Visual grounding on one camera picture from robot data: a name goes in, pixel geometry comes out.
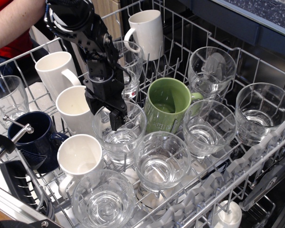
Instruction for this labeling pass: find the white rack roller wheel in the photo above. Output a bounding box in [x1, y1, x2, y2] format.
[213, 200, 242, 228]

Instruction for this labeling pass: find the white mug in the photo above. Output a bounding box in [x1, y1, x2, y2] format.
[35, 51, 81, 101]
[124, 9, 164, 61]
[56, 85, 95, 137]
[57, 134, 104, 198]

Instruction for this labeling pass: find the white mug left rear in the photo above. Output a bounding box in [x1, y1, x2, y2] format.
[35, 51, 81, 101]

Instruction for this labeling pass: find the white mug left front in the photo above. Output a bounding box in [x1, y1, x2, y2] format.
[57, 134, 104, 198]

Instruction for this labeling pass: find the white mug back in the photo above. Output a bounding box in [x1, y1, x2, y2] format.
[124, 9, 164, 61]

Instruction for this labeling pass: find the metal wire dishwasher rack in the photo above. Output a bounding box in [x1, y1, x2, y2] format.
[0, 0, 285, 228]

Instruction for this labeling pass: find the grey plastic tine row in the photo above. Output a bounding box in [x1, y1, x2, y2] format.
[159, 121, 285, 224]

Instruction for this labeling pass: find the clear tall glass back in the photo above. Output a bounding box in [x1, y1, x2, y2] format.
[113, 41, 143, 99]

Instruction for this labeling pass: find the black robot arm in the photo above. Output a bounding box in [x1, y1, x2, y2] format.
[45, 0, 127, 131]

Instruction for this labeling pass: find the black clamp with metal screw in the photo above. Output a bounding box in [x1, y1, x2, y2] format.
[0, 115, 34, 159]

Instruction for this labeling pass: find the white mug left middle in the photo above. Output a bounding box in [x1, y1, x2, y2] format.
[56, 85, 95, 137]

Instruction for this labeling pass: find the green mug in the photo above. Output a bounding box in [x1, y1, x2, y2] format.
[144, 77, 203, 133]

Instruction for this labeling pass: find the person forearm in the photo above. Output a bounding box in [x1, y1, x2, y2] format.
[0, 0, 46, 48]

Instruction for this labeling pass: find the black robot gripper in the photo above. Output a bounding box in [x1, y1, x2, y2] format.
[83, 53, 127, 131]

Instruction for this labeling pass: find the dark blue mug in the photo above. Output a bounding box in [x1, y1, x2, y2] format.
[15, 111, 68, 174]

